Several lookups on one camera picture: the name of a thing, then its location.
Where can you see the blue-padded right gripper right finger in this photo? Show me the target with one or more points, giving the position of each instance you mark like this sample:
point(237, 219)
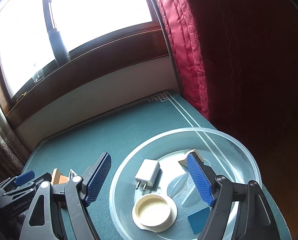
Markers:
point(254, 219)

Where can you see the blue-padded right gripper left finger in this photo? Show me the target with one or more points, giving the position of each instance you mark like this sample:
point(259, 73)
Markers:
point(44, 220)

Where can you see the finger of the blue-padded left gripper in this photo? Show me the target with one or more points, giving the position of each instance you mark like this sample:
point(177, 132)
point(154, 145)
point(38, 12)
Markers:
point(24, 178)

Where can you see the orange wood block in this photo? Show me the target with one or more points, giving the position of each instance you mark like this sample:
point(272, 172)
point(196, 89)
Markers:
point(62, 179)

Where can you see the blue wedge block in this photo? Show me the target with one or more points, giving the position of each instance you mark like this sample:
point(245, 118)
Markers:
point(198, 219)

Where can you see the zebra striped triangle block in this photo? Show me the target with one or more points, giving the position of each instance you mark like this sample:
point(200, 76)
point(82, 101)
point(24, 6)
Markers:
point(192, 161)

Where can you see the white USB wall charger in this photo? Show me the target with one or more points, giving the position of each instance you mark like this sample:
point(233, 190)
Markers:
point(147, 173)

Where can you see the cream round plastic cup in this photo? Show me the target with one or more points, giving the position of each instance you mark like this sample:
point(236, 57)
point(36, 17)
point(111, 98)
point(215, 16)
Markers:
point(154, 212)

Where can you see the patterned grey curtain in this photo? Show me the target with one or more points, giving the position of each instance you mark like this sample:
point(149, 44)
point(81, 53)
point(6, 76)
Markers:
point(13, 154)

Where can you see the natural wood plank block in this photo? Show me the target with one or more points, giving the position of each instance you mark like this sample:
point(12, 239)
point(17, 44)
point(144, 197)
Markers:
point(56, 177)

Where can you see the clear plastic bowl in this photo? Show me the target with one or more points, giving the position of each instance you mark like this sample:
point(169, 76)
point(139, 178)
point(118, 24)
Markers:
point(226, 155)

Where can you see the green table mat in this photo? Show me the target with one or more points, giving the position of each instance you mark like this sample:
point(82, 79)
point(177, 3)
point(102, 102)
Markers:
point(117, 132)

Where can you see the small clear glass holder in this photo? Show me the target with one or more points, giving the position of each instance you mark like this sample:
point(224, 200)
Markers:
point(38, 76)

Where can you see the black bottle on windowsill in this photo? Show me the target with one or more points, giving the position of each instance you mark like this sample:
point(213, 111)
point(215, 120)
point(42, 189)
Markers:
point(60, 52)

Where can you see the red quilted curtain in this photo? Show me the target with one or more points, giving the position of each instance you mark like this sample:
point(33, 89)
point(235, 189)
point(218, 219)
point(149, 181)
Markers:
point(237, 60)

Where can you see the dark wooden window frame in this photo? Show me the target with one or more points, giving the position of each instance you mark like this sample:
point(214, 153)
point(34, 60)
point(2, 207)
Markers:
point(101, 36)

